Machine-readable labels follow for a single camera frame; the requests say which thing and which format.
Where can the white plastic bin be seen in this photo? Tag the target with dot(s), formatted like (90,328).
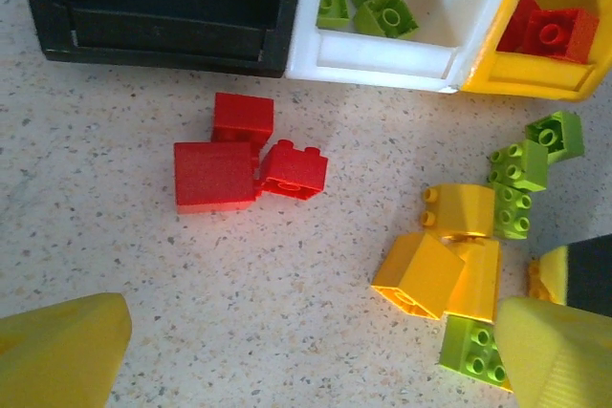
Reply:
(382,57)

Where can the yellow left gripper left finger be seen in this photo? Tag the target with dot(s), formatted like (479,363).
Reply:
(57,355)

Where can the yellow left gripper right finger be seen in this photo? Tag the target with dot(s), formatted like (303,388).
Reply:
(559,360)

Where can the black plastic bin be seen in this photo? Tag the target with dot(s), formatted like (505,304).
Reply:
(167,35)

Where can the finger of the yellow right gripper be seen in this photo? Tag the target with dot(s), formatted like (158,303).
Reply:
(588,279)

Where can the red lego brick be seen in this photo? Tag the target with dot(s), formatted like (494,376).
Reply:
(294,171)
(244,114)
(212,176)
(554,35)
(518,21)

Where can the yellow lego brick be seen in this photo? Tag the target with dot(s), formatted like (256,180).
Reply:
(421,274)
(535,281)
(480,284)
(466,209)

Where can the yellow plastic bin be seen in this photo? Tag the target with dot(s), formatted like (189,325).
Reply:
(535,78)

